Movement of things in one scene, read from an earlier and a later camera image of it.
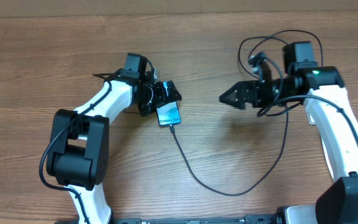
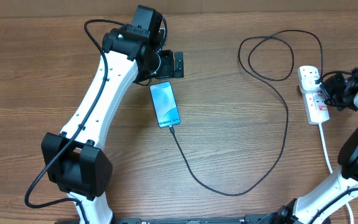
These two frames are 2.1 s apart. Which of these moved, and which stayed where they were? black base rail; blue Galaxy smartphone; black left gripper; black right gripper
Moved: black left gripper; black right gripper
Stayed: blue Galaxy smartphone; black base rail
